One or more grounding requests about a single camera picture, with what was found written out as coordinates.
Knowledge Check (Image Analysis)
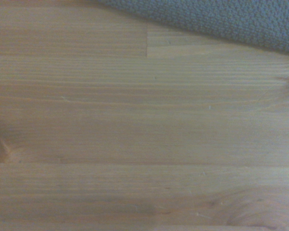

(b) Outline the grey-green terry towel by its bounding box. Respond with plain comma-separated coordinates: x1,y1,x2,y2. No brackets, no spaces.
88,0,289,58

